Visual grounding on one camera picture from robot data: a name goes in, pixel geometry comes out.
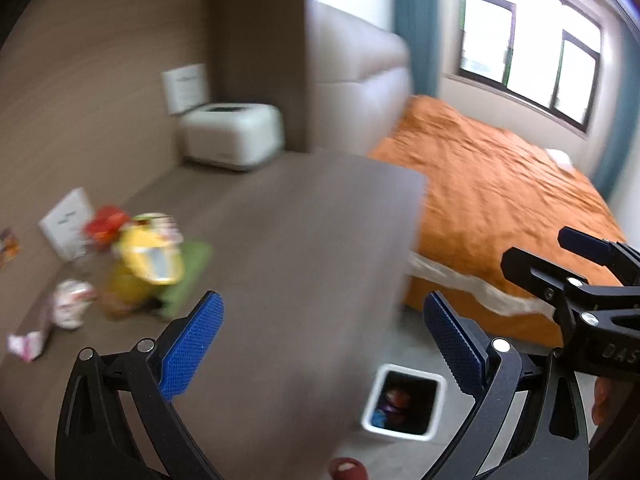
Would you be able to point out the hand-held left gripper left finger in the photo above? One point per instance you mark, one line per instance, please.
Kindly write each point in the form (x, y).
(192, 342)

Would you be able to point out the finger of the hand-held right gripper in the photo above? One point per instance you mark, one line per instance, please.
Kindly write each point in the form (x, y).
(585, 244)
(537, 267)

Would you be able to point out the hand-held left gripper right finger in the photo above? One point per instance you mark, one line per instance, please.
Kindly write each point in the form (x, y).
(452, 342)

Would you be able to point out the white plastic trash bin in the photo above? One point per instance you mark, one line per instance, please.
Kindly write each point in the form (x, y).
(422, 375)

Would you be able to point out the person's right hand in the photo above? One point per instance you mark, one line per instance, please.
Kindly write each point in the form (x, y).
(605, 402)

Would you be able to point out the white bed sheet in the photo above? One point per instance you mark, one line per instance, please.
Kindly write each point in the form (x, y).
(465, 285)

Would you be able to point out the green packet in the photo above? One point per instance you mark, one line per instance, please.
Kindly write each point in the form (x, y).
(192, 265)

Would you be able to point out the bed with orange cover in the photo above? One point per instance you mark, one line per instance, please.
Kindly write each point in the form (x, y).
(490, 195)

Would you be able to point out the white item on bed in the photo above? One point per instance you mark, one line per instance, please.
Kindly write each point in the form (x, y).
(559, 157)

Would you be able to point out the yellow snack bag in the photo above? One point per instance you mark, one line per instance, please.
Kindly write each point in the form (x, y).
(142, 255)

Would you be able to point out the teal curtain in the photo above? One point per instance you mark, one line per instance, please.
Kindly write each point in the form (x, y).
(417, 25)
(617, 125)

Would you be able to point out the white crumpled wrapper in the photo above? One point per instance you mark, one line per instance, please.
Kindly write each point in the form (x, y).
(72, 302)

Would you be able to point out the red snack packet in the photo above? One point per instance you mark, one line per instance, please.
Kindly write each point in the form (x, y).
(105, 225)

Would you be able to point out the pink white wrapper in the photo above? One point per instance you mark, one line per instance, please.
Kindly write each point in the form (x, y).
(27, 345)

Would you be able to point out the dark red shoe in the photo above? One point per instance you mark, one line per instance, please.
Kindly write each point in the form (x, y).
(347, 470)

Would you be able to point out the white standing card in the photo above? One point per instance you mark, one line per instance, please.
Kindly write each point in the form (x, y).
(65, 220)

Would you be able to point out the dark framed window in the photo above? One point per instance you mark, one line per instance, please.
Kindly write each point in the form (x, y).
(530, 45)

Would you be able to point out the colourful printed packet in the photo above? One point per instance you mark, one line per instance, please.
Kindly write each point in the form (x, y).
(9, 247)

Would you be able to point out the white box appliance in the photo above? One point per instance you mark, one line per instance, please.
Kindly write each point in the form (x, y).
(232, 135)

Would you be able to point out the beige padded headboard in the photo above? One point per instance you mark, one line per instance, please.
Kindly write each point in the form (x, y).
(360, 75)

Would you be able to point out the white wall card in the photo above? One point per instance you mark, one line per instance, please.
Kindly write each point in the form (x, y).
(185, 87)

